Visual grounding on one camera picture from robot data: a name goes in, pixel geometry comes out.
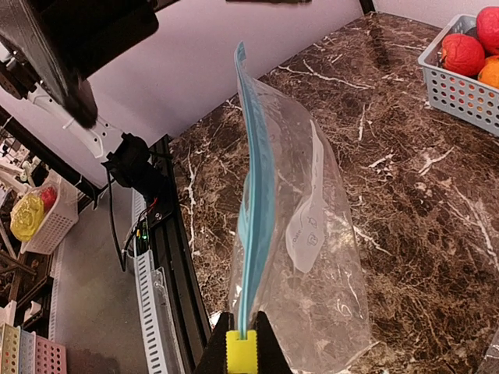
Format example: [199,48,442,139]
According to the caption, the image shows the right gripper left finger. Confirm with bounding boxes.
[194,312,234,374]

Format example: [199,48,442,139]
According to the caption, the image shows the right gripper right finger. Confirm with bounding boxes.
[253,311,292,374]

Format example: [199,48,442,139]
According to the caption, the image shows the clear zip top bag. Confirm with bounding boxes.
[228,44,371,373]

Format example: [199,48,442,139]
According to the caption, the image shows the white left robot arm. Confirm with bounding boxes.
[1,1,171,201]

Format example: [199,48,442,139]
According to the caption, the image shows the pastel perforated baskets stack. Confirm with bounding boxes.
[1,323,67,374]

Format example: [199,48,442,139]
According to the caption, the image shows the white basket with yellow toy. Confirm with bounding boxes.
[11,175,78,255]

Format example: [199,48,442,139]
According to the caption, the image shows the blue plastic basket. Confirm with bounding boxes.
[418,14,498,136]

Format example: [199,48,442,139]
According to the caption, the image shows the orange fruit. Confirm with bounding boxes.
[478,55,499,89]

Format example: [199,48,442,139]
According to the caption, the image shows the red apple front left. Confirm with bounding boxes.
[441,34,486,77]

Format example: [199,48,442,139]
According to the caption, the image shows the red apple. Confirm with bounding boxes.
[476,6,499,55]
[441,34,486,77]

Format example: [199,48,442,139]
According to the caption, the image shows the red apple top left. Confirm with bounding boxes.
[476,6,499,55]

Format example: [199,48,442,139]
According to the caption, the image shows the white slotted cable duct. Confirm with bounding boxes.
[130,190,184,374]

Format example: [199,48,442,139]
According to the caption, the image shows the black front rail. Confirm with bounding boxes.
[148,136,211,373]

